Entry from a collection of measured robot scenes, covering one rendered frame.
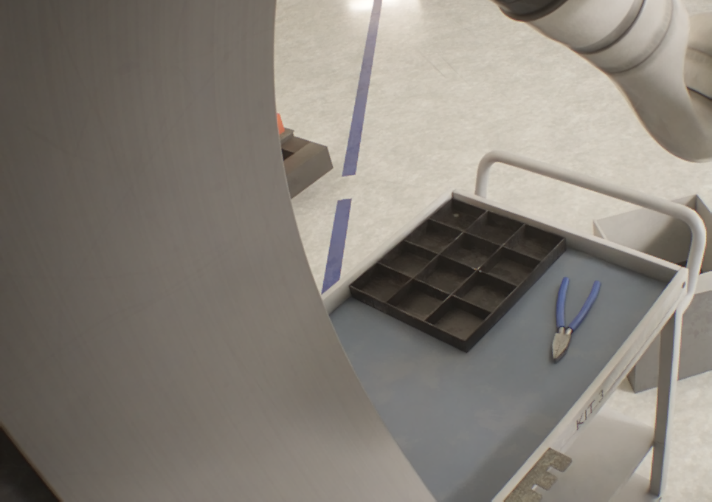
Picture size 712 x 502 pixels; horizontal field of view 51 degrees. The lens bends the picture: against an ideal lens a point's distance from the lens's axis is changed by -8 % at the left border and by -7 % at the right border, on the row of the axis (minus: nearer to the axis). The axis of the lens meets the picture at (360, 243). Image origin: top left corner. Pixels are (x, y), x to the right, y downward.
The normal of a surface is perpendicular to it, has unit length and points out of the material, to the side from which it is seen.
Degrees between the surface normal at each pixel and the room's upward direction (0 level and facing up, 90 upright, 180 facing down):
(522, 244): 0
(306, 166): 90
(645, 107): 121
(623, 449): 0
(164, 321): 96
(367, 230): 0
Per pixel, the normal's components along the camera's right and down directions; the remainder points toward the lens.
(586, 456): -0.22, -0.77
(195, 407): 0.68, 0.23
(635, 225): 0.11, 0.58
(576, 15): 0.04, 0.83
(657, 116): -0.57, 0.82
